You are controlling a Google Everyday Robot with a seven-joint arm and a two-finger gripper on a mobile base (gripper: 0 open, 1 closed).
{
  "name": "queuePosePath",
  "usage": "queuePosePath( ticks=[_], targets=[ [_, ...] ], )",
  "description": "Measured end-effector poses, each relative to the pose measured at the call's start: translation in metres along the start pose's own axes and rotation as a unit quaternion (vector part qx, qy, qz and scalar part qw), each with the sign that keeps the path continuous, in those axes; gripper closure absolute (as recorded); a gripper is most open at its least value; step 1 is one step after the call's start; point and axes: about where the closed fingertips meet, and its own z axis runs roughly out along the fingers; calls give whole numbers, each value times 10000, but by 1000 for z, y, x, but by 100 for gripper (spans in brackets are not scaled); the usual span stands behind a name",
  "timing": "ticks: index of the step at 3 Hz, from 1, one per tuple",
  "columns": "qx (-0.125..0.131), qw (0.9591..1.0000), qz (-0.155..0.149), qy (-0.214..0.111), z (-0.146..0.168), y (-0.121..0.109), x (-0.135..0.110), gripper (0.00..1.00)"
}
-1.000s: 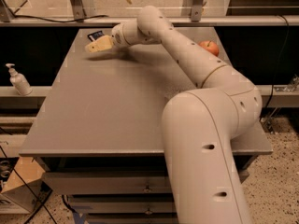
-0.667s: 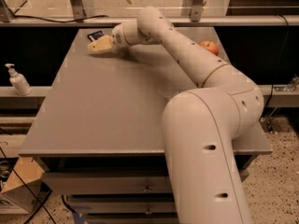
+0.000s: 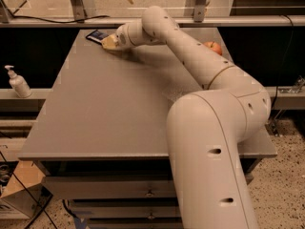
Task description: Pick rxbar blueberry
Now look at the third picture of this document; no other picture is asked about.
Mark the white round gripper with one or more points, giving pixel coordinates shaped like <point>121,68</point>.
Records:
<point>121,38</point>

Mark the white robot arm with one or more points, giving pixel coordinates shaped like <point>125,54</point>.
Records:
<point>205,127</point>

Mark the grey drawer cabinet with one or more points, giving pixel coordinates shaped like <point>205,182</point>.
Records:
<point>105,120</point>

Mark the white pump lotion bottle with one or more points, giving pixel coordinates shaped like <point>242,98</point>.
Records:
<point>18,83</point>

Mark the red apple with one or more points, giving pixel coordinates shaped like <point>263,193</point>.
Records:
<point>214,47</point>

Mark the cardboard box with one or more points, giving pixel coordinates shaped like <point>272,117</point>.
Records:
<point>19,199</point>

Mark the grey metal bracket left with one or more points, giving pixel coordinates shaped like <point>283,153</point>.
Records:
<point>78,9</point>

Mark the grey metal bracket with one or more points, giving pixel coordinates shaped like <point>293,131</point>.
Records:
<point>78,9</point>
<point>199,10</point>

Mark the grey metal bracket right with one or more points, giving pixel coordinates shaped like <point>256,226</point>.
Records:
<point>199,10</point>

